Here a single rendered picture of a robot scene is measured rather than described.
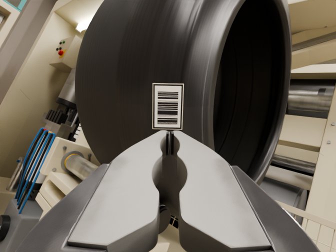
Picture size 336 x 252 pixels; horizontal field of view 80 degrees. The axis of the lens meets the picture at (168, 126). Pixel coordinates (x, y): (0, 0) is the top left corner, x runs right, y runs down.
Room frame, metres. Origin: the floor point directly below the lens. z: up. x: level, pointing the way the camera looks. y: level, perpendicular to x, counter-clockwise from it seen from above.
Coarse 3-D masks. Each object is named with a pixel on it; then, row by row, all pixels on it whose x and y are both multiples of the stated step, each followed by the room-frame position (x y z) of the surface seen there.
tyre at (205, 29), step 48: (144, 0) 0.25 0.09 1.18; (192, 0) 0.23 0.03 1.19; (240, 0) 0.27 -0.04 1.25; (96, 48) 0.32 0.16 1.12; (144, 48) 0.24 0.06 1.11; (192, 48) 0.24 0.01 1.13; (240, 48) 0.63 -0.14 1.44; (288, 48) 0.48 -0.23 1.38; (96, 96) 0.33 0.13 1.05; (144, 96) 0.26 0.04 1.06; (192, 96) 0.26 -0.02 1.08; (240, 96) 0.72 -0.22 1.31; (96, 144) 0.40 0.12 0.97; (240, 144) 0.70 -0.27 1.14
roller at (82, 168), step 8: (72, 160) 0.53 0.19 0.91; (80, 160) 0.52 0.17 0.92; (72, 168) 0.52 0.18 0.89; (80, 168) 0.50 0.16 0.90; (88, 168) 0.48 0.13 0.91; (96, 168) 0.48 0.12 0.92; (80, 176) 0.49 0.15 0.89; (160, 208) 0.33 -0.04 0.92; (168, 208) 0.35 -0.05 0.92; (160, 216) 0.33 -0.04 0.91; (168, 216) 0.35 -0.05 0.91; (160, 224) 0.34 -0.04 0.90; (160, 232) 0.34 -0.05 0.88
